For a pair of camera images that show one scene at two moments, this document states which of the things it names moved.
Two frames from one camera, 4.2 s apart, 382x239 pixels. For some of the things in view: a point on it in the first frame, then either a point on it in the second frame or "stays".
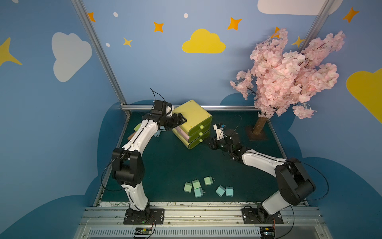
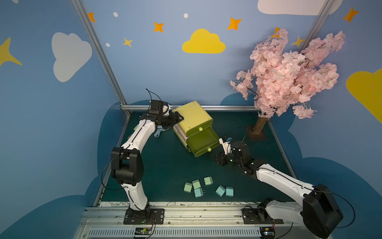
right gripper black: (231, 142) -> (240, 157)
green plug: (209, 180) stays
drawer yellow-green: (204, 126) stays
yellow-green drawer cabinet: (197, 130) stays
